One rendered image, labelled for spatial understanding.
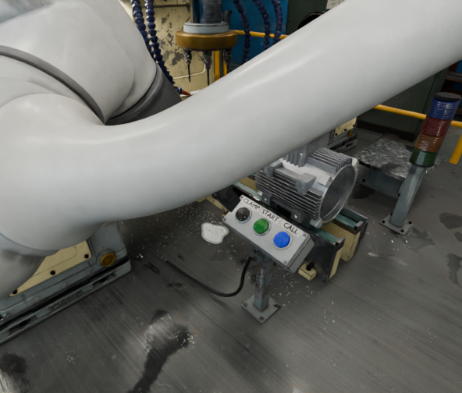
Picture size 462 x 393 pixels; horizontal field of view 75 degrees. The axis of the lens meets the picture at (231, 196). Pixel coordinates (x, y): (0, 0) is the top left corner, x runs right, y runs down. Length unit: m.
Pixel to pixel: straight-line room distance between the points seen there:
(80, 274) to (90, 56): 0.62
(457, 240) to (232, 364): 0.79
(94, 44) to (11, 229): 0.16
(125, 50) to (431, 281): 0.89
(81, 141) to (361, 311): 0.75
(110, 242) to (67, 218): 0.61
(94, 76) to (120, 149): 0.13
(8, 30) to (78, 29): 0.05
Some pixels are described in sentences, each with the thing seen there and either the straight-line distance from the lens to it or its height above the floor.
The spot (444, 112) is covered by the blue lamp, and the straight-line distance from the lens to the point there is 0.94.
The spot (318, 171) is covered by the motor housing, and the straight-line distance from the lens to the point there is 0.74.
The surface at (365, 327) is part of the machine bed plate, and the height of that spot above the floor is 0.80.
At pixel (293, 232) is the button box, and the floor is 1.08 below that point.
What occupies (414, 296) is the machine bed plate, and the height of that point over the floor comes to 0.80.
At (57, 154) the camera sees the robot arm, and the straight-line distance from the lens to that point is 0.19.
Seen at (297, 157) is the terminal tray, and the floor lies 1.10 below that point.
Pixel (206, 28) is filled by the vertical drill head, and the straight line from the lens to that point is 0.93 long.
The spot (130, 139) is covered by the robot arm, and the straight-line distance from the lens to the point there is 0.17.
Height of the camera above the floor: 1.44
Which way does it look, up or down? 35 degrees down
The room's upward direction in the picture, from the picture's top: straight up
